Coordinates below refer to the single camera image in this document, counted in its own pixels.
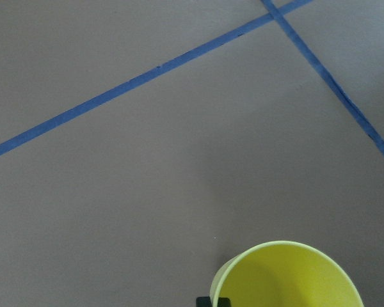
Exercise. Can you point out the yellow plastic cup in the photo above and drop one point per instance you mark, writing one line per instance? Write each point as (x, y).
(282, 273)

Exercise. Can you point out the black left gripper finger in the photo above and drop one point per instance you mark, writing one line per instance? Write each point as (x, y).
(203, 301)

